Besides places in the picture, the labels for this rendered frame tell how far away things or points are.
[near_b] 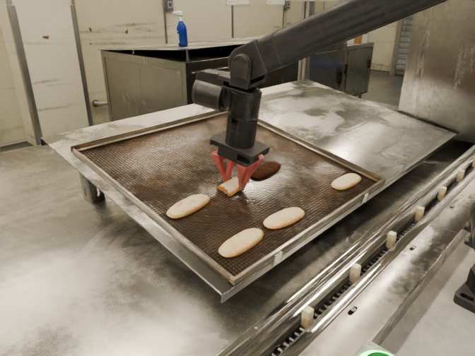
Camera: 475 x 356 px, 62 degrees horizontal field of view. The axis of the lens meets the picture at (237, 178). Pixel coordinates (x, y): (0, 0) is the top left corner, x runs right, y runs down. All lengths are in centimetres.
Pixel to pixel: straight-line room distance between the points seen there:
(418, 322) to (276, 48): 48
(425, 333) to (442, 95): 93
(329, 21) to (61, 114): 354
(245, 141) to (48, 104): 333
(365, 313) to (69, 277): 50
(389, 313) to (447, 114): 94
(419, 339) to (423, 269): 13
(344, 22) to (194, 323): 50
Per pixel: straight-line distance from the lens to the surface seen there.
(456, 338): 70
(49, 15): 393
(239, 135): 73
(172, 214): 71
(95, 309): 70
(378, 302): 65
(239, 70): 68
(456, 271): 84
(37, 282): 79
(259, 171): 86
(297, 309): 63
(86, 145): 94
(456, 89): 144
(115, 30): 455
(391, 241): 81
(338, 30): 64
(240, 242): 66
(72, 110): 406
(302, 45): 66
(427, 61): 146
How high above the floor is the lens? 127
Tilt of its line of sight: 24 degrees down
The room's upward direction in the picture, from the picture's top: straight up
